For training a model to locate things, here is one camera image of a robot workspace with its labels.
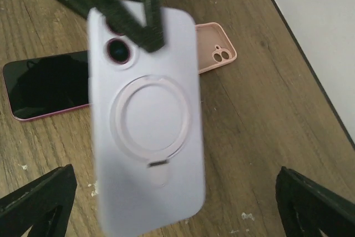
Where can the pink phone case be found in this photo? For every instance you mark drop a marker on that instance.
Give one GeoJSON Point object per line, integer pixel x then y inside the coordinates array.
{"type": "Point", "coordinates": [213, 46]}

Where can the black screen pink phone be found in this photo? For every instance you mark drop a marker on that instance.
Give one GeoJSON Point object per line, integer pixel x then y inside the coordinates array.
{"type": "Point", "coordinates": [41, 87]}

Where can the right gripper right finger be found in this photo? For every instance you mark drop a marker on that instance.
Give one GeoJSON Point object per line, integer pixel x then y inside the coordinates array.
{"type": "Point", "coordinates": [309, 209]}

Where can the lavender phone case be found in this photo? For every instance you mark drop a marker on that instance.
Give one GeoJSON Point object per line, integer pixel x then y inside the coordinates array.
{"type": "Point", "coordinates": [147, 126]}

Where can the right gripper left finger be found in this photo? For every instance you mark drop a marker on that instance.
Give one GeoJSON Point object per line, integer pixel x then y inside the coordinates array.
{"type": "Point", "coordinates": [42, 206]}

